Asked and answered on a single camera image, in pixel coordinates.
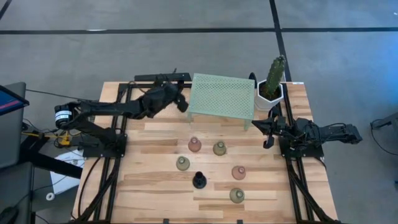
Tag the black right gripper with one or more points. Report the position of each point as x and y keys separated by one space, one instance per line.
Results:
x=278 y=129

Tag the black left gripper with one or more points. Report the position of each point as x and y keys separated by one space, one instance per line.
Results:
x=161 y=96

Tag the green glass candle holder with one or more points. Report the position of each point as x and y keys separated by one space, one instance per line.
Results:
x=219 y=148
x=183 y=163
x=237 y=195

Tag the pink glass candle holder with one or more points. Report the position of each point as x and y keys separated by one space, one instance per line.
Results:
x=194 y=145
x=238 y=173

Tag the tall black metal candlestick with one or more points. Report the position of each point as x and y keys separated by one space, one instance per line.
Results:
x=199 y=181

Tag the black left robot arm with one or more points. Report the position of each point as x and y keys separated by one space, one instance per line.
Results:
x=109 y=107

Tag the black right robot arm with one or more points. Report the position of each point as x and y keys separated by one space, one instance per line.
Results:
x=335 y=132

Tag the white hexagonal plant pot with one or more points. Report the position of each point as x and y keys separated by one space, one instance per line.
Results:
x=264 y=102

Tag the black flat bar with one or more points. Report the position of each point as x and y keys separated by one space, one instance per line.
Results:
x=149 y=77

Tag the green perforated metal shelf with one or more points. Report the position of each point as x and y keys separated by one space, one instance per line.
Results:
x=220 y=96

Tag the green cactus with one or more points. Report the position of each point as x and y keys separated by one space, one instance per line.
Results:
x=275 y=74

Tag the white sticker strip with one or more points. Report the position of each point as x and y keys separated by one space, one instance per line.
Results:
x=295 y=83

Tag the yellow clamp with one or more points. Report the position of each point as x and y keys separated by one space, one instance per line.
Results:
x=65 y=140

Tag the grey metal stand foot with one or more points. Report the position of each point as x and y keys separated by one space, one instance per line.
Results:
x=385 y=123

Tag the white paper sheet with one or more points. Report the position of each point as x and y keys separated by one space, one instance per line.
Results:
x=62 y=180

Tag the black floor beam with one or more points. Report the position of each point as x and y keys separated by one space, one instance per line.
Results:
x=49 y=163

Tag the white tape roll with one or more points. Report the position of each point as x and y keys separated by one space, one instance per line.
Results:
x=47 y=196

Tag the dark monitor with blue screen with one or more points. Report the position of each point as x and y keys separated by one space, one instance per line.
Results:
x=9 y=101

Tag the grey cabinet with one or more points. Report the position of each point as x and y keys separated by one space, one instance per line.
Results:
x=9 y=140

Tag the black computer mouse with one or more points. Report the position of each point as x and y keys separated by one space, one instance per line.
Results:
x=7 y=216

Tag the black aluminium extrusion frame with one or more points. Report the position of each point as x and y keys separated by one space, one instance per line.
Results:
x=123 y=86

